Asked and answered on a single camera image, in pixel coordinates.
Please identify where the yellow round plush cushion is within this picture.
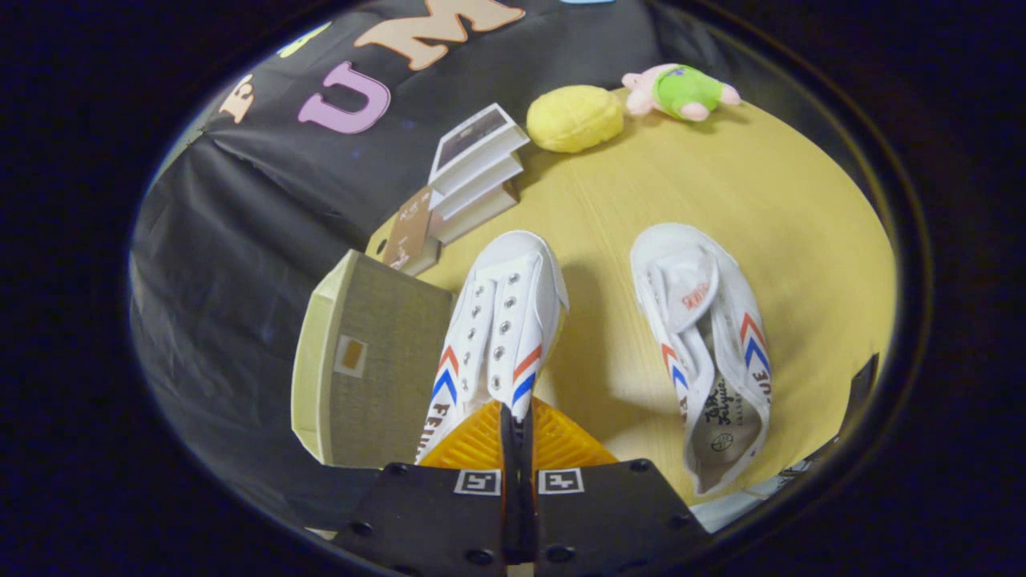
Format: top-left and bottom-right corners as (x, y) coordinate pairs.
(526, 85), (624, 154)

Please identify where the person's light clothing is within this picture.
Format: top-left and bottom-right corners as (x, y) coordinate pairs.
(689, 469), (810, 534)

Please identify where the thick white book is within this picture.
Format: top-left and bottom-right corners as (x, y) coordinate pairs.
(429, 152), (524, 221)
(437, 183), (519, 245)

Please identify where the white striped canvas shoe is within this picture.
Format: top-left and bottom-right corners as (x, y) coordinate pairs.
(629, 222), (772, 496)
(414, 230), (570, 466)

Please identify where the beige fabric storage box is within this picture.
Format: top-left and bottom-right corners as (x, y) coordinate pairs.
(290, 249), (458, 470)

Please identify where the pink and green plush toy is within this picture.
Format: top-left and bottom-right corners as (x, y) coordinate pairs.
(621, 63), (742, 123)

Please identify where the black backdrop cloth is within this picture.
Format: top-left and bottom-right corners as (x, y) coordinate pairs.
(128, 0), (802, 534)

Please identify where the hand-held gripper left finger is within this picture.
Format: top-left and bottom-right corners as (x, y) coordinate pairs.
(333, 401), (522, 577)

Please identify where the brown cover book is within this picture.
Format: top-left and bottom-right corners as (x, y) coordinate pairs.
(381, 186), (442, 277)

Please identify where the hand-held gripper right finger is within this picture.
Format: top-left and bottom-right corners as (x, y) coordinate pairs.
(521, 398), (713, 577)

